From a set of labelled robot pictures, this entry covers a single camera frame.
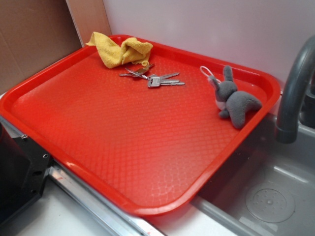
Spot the grey plastic sink basin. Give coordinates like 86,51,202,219
192,115,315,236

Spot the yellow microfiber cloth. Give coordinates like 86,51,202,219
86,32,153,69

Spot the grey plush bunny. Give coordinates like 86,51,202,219
199,65,262,129

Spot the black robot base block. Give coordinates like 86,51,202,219
0,125,51,226

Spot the brown cardboard panel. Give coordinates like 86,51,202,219
0,0,81,93

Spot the red plastic tray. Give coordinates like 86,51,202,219
0,43,280,216

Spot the grey plastic faucet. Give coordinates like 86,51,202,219
275,36,315,144

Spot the silver metal counter rail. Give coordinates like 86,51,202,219
0,115,158,236

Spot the silver key bunch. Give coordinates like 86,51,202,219
119,64,185,88

